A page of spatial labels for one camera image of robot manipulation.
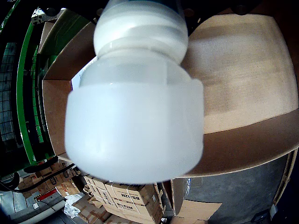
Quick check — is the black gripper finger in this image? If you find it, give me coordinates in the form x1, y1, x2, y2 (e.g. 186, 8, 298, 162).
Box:
44, 0, 110, 24
179, 0, 264, 35

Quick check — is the white bottle with teal label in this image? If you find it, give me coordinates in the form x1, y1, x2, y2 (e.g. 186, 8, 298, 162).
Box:
64, 0, 205, 184

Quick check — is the empty open cardboard box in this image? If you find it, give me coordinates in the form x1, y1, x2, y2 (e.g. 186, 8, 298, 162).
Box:
172, 8, 299, 179

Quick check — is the printed cardboard boxes stack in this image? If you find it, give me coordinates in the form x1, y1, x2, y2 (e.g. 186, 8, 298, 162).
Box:
81, 175, 165, 224

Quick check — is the crumpled white plastic bag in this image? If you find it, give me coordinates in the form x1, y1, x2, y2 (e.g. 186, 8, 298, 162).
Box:
63, 193, 86, 219

